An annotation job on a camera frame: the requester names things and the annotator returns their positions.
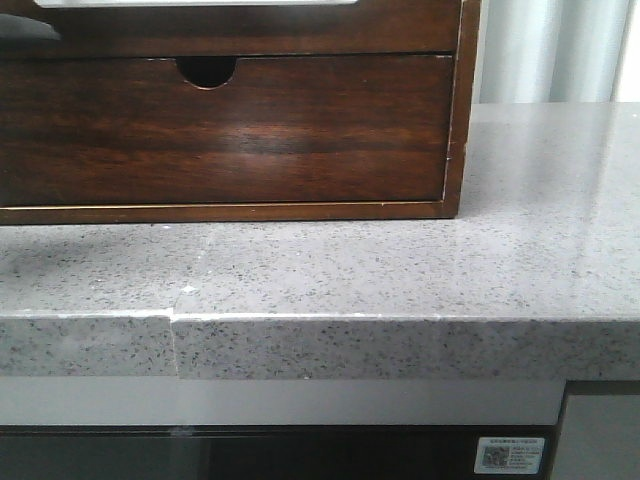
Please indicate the black glass appliance door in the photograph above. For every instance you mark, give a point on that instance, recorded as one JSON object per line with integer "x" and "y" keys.
{"x": 256, "y": 452}

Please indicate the grey cabinet panel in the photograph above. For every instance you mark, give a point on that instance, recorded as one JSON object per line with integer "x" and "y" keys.
{"x": 598, "y": 431}

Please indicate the white QR code sticker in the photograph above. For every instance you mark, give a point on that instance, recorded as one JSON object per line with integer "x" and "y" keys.
{"x": 509, "y": 455}

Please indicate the wooden drawer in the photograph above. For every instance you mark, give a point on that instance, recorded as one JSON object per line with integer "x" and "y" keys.
{"x": 281, "y": 129}
{"x": 359, "y": 27}

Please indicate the dark wooden drawer cabinet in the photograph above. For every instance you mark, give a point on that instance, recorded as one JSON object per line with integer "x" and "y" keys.
{"x": 208, "y": 72}

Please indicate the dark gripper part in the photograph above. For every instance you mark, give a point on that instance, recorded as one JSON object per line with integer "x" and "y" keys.
{"x": 13, "y": 27}

